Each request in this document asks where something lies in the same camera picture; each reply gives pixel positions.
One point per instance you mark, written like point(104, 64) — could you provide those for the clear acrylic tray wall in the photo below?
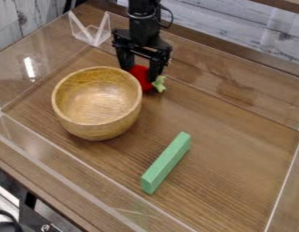
point(89, 199)

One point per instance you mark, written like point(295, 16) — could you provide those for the clear acrylic corner bracket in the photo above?
point(92, 35)

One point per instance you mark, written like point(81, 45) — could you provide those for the red plush strawberry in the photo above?
point(142, 73)

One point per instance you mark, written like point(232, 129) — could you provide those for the black table leg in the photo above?
point(31, 199)

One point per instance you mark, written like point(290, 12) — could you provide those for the black metal base plate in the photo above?
point(33, 222)

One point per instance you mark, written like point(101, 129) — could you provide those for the green rectangular block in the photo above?
point(163, 165)

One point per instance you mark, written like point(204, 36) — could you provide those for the wooden bowl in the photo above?
point(97, 102)

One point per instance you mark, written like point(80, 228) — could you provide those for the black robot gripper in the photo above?
point(142, 40)

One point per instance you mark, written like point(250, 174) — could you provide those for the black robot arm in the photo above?
point(147, 7)

